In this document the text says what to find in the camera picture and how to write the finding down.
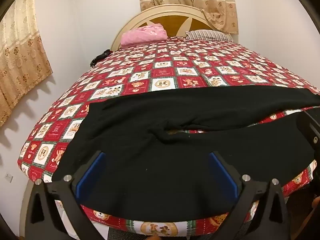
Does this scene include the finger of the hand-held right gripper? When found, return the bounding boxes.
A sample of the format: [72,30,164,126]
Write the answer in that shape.
[297,109,320,153]

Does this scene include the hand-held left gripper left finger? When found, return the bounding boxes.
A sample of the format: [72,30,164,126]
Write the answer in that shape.
[25,151,110,240]

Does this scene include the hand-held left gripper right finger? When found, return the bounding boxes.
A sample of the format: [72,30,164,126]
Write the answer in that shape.
[208,151,292,240]

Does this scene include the black pants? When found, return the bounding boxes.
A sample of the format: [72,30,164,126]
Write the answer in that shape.
[52,85,320,223]

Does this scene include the cream bed footboard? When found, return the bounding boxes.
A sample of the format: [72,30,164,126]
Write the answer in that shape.
[19,180,35,240]

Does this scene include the black bundled item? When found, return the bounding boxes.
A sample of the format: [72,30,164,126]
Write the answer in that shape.
[89,49,112,68]

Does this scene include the red bear-print bed blanket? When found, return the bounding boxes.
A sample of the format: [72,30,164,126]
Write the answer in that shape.
[18,36,320,237]

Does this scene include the striped pillow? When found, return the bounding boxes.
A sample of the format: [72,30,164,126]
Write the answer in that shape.
[185,29,233,42]

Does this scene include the pink pillow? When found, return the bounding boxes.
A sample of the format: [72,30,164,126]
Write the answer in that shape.
[120,23,167,48]

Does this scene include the cream wooden headboard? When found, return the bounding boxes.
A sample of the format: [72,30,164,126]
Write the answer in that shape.
[110,4,234,52]

